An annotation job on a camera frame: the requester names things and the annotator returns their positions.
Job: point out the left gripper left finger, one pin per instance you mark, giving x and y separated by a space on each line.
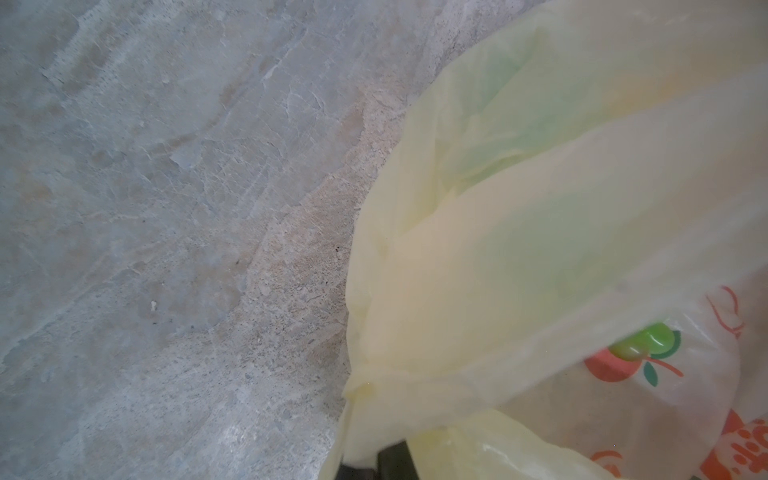
346 472

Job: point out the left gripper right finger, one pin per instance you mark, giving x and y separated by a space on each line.
396 463

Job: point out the cream plastic shopping bag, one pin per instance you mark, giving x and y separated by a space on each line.
593 168

